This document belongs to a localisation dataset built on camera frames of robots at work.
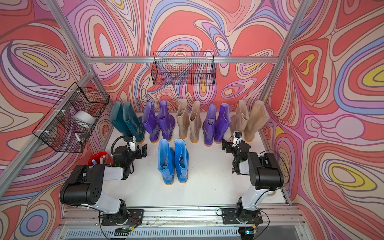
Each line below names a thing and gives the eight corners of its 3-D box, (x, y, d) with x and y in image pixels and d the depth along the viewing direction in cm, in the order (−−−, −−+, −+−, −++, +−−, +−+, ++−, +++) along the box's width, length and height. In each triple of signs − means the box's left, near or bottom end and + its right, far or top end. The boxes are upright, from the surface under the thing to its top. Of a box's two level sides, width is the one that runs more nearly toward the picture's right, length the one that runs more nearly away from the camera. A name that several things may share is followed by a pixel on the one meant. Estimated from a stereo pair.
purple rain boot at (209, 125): (203, 149, 100) (206, 125, 80) (202, 130, 111) (204, 104, 91) (214, 149, 100) (219, 125, 80) (212, 130, 111) (216, 104, 91)
